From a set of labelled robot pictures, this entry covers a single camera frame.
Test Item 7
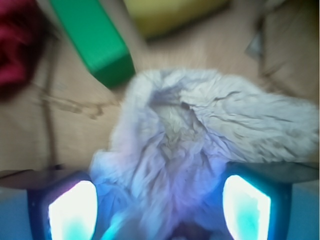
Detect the yellow sponge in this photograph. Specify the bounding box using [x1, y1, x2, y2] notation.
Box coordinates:
[124, 0, 230, 39]

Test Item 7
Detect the brown paper bag tray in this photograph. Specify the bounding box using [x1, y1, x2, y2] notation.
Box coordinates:
[0, 0, 320, 191]

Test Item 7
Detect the white paper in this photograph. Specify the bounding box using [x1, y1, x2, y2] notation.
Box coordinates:
[90, 69, 319, 240]

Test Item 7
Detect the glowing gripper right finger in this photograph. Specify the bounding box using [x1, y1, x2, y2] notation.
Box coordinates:
[222, 163, 292, 240]

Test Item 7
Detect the crumpled red paper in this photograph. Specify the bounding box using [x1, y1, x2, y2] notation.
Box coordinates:
[0, 0, 46, 88]

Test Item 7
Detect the green rectangular block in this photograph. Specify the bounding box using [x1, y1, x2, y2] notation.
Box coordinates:
[50, 0, 136, 88]

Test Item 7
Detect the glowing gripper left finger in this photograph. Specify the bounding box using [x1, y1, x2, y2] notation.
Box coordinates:
[27, 171, 98, 240]

